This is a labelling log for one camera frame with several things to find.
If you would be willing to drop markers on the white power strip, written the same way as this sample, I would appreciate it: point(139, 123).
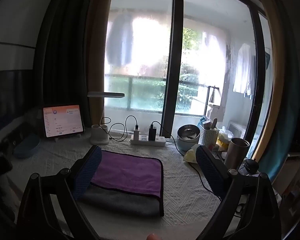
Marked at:
point(147, 141)

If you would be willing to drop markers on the tablet computer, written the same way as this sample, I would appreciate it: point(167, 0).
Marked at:
point(63, 120)

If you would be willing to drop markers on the steel pot with blue base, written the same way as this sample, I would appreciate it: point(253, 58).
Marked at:
point(188, 136)

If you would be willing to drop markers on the black charger plug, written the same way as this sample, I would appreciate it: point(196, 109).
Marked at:
point(152, 133)

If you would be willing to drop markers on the dark curtain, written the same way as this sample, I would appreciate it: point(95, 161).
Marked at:
point(62, 55)

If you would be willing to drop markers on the yellow plastic bag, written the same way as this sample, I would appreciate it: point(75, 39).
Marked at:
point(192, 156)

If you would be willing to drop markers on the white charger plug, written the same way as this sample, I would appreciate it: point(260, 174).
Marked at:
point(135, 131)

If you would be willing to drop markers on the hanging grey garment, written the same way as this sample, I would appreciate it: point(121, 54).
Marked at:
point(120, 40)

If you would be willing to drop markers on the steel tumbler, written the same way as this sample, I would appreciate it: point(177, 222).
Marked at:
point(236, 153)

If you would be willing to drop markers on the blue bowl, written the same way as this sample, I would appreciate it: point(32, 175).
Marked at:
point(27, 146)

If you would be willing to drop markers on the white textured tablecloth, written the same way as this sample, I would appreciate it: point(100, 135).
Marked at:
point(185, 190)

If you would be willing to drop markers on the white perforated basket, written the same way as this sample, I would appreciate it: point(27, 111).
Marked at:
point(208, 135)

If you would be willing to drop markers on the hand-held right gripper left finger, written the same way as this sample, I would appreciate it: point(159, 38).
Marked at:
point(88, 170)

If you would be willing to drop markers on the purple towel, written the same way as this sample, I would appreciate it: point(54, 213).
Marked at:
point(130, 173)

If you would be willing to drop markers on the hanging white shirt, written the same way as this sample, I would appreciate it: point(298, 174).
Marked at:
point(243, 70)

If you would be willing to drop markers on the grey towel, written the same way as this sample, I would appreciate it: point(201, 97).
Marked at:
point(125, 203)

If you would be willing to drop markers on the white desk lamp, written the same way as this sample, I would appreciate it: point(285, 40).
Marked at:
point(101, 127)

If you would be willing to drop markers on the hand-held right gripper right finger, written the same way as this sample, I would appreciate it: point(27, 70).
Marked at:
point(210, 170)

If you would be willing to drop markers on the white tablet stand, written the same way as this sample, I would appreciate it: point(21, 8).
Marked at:
point(65, 138)

